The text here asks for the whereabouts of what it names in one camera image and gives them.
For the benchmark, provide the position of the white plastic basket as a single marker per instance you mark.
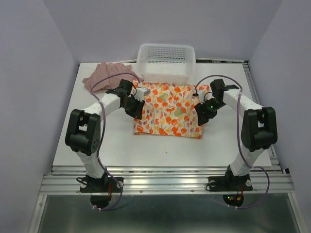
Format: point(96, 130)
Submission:
point(165, 63)

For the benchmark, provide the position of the orange floral skirt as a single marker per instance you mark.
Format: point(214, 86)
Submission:
point(169, 111)

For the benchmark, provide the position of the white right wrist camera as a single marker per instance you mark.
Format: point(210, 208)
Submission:
point(201, 94)

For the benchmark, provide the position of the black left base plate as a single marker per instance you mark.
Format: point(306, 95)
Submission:
point(101, 190)

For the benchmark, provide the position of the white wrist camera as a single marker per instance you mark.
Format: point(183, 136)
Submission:
point(201, 94)
point(140, 93)

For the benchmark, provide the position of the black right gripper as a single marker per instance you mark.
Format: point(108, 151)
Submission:
point(202, 114)

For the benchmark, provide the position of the pink skirt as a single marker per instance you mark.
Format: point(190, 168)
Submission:
point(112, 73)

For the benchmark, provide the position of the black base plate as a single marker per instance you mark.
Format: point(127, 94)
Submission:
point(101, 190)
point(233, 188)

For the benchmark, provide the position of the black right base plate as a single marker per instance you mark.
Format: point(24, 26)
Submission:
point(233, 188)

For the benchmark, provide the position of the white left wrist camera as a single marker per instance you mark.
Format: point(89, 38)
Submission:
point(140, 93)

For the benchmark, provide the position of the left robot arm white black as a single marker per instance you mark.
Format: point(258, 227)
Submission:
point(86, 128)

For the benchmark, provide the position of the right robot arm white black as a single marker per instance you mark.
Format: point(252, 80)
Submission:
point(256, 131)

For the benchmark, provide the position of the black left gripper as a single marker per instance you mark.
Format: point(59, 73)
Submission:
point(137, 113)

